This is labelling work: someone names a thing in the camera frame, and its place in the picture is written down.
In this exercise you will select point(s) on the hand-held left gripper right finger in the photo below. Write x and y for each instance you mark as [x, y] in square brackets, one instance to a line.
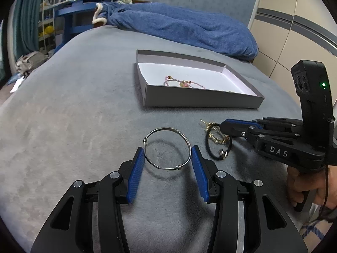
[200, 174]

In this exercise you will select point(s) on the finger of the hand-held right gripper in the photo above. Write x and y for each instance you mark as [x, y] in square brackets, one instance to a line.
[234, 128]

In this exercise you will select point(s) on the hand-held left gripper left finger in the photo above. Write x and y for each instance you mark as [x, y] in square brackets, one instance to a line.
[135, 174]

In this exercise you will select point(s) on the grey shallow cardboard box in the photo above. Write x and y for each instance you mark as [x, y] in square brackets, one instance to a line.
[184, 98]

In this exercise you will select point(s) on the person's right forearm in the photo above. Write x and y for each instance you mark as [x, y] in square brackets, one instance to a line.
[316, 228]

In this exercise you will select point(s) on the person's right hand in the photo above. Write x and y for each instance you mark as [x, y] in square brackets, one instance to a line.
[297, 184]

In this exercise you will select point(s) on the gold hair pin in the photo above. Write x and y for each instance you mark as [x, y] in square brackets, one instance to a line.
[208, 123]

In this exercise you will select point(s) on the beige wardrobe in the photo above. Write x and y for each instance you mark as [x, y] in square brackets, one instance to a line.
[297, 26]

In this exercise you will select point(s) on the blue fleece robe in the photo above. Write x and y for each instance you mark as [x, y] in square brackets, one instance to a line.
[189, 26]

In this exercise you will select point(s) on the white paper sheet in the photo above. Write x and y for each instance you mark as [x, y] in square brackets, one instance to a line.
[16, 84]

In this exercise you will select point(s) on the grey crumpled cloth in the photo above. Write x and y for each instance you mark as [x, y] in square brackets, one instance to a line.
[30, 60]

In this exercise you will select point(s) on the blue desk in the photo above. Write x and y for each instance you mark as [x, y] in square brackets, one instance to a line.
[76, 10]

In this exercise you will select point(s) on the teal curtain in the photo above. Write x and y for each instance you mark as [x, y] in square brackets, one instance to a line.
[26, 18]

